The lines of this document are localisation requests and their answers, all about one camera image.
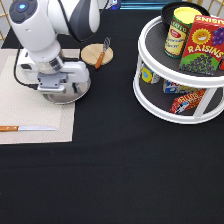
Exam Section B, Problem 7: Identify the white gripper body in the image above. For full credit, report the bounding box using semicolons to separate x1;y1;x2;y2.
16;49;90;95

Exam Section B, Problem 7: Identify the round silver metal plate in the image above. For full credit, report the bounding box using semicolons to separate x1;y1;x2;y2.
44;79;91;104

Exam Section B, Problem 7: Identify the fork with wooden handle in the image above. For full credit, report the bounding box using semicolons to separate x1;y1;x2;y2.
95;37;111;69

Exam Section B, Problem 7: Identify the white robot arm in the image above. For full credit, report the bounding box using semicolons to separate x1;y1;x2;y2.
9;0;100;93

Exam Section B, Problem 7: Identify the round wooden coaster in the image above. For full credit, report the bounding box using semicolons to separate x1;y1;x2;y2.
81;43;113;65

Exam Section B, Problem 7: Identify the beige woven placemat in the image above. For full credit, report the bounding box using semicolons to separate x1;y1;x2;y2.
0;49;75;144

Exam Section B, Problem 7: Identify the small yellow blue carton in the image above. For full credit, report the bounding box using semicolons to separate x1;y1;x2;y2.
141;64;160;84

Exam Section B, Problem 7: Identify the white blue yellow box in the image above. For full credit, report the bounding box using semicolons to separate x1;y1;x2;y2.
163;80;197;94

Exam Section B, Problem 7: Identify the white two-tier turntable rack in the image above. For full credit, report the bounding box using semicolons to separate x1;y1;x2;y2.
133;16;224;124

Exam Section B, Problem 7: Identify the black bowl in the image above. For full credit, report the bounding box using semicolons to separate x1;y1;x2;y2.
161;1;210;29

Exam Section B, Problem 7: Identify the yellow-lidded parmesan can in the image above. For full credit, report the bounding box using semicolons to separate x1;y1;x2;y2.
164;7;200;58

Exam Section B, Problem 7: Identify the red cookie box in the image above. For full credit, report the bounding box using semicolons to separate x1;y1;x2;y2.
170;89;205;114

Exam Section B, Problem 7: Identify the red raisins box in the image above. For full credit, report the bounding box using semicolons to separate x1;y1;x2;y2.
179;15;224;76

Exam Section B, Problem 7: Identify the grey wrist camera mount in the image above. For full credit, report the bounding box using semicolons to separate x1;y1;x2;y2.
37;72;68;93

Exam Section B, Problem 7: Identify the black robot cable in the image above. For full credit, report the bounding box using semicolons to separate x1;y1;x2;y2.
13;44;39;91

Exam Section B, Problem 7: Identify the knife with wooden handle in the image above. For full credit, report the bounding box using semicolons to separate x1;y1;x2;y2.
0;126;57;132

